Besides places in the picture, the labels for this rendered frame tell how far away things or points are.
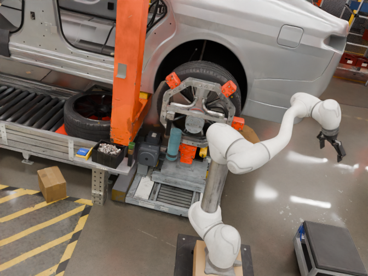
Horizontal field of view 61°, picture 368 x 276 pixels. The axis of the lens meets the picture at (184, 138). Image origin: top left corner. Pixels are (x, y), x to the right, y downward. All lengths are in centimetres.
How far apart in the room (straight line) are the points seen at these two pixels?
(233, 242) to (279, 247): 106
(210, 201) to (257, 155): 47
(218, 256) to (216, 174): 47
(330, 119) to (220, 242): 86
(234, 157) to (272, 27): 135
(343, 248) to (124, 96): 188
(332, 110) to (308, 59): 97
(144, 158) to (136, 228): 58
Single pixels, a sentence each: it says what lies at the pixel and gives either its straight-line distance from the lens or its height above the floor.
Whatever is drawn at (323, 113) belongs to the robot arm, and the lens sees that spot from 174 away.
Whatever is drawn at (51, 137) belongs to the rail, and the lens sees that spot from 285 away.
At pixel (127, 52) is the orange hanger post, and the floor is 127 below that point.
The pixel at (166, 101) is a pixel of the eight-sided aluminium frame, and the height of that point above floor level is 91.
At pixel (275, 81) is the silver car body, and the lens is 266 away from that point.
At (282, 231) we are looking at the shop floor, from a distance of 294.
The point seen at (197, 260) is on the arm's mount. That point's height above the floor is 40.
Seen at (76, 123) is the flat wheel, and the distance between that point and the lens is 281.
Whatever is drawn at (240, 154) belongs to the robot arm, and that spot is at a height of 122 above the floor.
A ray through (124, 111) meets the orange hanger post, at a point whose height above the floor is 83.
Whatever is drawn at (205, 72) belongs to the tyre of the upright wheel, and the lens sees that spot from 230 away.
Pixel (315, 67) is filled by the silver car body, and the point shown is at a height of 129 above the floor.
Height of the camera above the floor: 200
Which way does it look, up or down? 34 degrees down
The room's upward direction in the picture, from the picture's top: 12 degrees clockwise
